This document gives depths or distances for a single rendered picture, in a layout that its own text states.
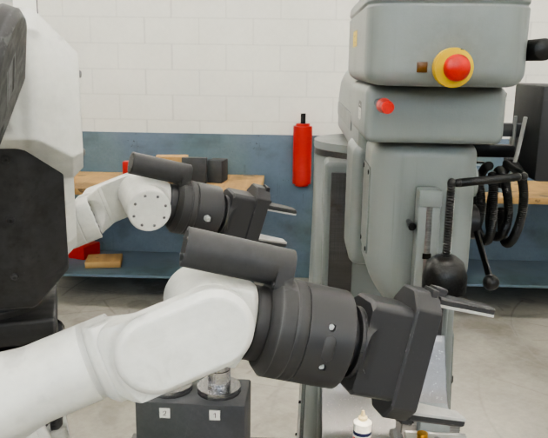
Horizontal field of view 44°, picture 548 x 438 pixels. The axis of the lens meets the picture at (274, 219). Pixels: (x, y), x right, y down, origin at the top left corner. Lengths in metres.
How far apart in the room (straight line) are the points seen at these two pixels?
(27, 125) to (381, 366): 0.38
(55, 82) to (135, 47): 4.99
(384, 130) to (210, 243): 0.68
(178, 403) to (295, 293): 0.86
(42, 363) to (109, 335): 0.06
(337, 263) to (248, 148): 3.86
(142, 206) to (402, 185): 0.48
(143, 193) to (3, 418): 0.51
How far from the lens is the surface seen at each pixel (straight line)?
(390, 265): 1.29
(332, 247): 1.74
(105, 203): 1.11
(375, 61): 1.12
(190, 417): 1.42
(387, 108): 1.05
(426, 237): 1.24
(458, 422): 0.68
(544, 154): 1.61
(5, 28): 0.54
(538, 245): 6.02
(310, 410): 1.94
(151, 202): 1.02
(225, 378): 1.41
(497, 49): 1.13
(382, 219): 1.27
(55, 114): 0.68
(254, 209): 1.11
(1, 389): 0.57
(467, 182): 1.14
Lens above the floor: 1.76
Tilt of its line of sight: 13 degrees down
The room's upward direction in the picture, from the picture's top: 1 degrees clockwise
